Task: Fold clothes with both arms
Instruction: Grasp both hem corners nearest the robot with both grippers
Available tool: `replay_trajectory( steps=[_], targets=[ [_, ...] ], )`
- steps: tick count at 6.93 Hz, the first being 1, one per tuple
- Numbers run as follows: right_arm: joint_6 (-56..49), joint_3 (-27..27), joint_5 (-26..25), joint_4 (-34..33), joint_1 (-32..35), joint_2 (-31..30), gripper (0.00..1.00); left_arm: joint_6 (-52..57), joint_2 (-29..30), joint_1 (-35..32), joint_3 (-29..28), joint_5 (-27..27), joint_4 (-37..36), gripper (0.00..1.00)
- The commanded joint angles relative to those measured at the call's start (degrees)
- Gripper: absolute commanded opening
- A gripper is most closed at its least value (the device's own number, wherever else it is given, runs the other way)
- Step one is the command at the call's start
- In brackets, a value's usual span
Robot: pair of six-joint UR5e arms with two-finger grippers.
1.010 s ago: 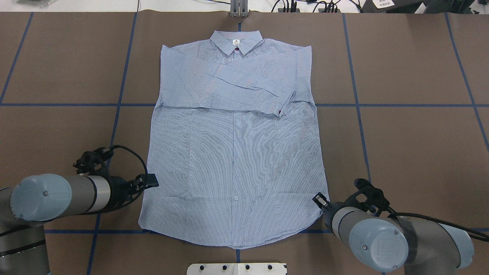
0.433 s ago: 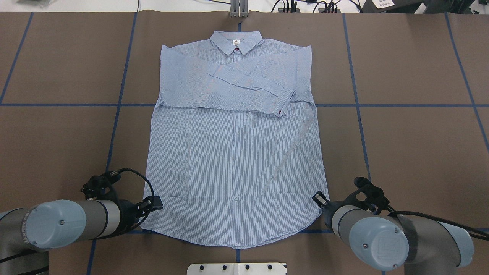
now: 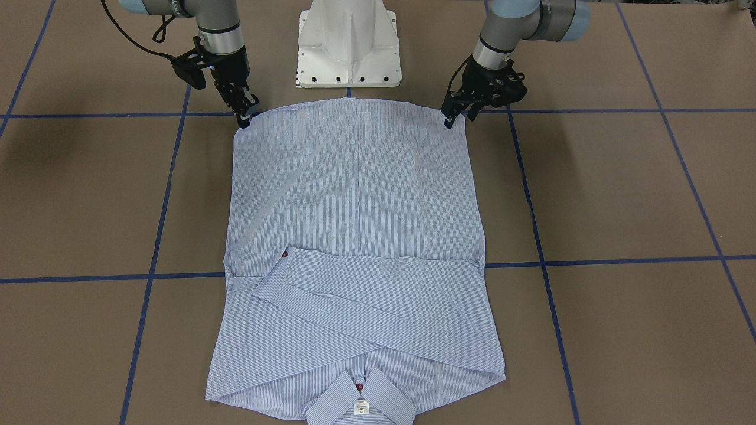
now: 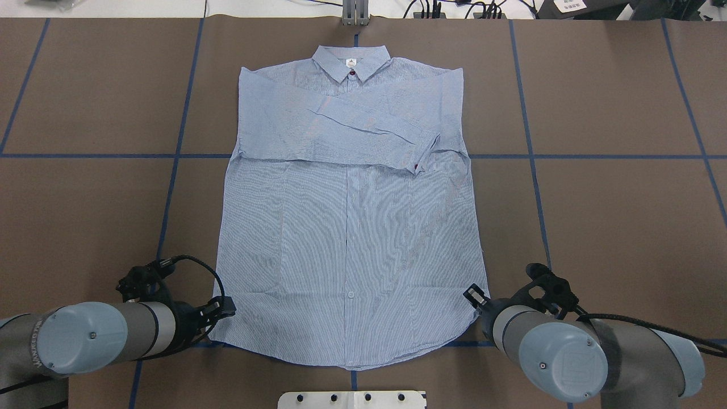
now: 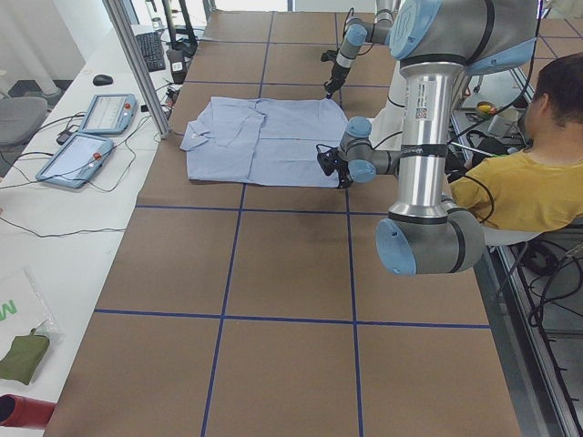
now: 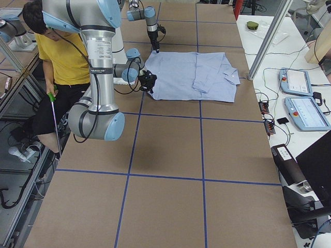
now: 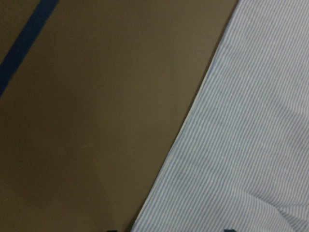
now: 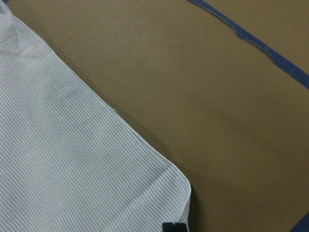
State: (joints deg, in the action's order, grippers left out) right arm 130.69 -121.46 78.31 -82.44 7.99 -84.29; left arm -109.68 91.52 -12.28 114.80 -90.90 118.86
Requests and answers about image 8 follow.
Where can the light blue striped shirt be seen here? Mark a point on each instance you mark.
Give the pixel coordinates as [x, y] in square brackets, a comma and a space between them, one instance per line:
[68, 161]

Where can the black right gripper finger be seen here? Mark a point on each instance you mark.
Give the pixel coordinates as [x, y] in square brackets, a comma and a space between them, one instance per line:
[173, 227]

